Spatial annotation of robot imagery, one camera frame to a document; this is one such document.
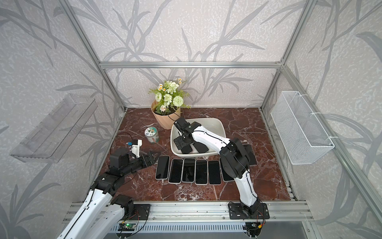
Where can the large phone grey case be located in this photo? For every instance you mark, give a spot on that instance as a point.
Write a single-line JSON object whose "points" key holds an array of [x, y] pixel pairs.
{"points": [[226, 177]]}

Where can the round tin with cartoon lid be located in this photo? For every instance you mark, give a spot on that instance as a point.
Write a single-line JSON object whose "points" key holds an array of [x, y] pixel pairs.
{"points": [[151, 134]]}

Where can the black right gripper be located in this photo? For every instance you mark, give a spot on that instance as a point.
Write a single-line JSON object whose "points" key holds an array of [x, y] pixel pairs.
{"points": [[180, 143]]}

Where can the large phone pink case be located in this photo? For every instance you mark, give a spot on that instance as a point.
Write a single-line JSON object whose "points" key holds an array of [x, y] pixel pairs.
{"points": [[187, 149]]}

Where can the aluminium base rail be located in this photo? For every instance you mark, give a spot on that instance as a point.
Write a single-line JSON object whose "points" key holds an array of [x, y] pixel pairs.
{"points": [[211, 216]]}

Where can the right circuit board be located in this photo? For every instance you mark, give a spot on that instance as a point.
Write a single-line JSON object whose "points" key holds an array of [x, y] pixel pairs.
{"points": [[252, 226]]}

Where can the white plastic storage box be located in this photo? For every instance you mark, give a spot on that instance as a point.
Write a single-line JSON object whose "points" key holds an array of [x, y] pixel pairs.
{"points": [[212, 124]]}

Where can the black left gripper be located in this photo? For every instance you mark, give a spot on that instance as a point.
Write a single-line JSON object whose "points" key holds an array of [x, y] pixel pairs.
{"points": [[148, 162]]}

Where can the beige flower pot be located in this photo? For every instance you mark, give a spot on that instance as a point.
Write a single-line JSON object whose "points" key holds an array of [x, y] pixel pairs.
{"points": [[165, 121]]}

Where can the white and green artificial flowers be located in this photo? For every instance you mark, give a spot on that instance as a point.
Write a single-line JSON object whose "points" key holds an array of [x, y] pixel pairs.
{"points": [[169, 97]]}

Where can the phone with light blue case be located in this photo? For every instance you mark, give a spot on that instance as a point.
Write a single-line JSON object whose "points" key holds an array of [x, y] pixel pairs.
{"points": [[188, 175]]}

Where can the small phone pink case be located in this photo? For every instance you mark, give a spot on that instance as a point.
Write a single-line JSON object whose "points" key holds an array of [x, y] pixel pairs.
{"points": [[252, 156]]}

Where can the left circuit board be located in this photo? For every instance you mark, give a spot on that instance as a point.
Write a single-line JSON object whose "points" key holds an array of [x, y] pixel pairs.
{"points": [[127, 227]]}

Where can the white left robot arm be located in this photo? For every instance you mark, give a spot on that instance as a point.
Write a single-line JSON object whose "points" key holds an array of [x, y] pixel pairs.
{"points": [[102, 209]]}

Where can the phone light blue bottom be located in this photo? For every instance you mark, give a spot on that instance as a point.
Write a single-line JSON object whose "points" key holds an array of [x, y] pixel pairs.
{"points": [[200, 147]]}

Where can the phone with pink case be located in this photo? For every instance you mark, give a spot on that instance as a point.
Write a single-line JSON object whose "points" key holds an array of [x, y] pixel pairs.
{"points": [[176, 171]]}

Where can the circuit board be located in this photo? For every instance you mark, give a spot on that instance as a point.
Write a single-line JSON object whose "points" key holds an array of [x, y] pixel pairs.
{"points": [[252, 226], [127, 227]]}

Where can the phone with cream case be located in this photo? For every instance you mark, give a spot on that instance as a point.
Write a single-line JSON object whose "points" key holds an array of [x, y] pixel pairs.
{"points": [[201, 172]]}

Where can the clear acrylic wall shelf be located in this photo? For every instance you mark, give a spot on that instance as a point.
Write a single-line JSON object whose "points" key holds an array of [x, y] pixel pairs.
{"points": [[49, 141]]}

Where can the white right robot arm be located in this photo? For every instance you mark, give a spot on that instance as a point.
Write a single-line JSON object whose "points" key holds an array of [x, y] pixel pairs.
{"points": [[235, 161]]}

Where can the white wire mesh basket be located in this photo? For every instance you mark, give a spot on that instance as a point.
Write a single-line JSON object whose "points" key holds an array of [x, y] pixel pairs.
{"points": [[302, 134]]}

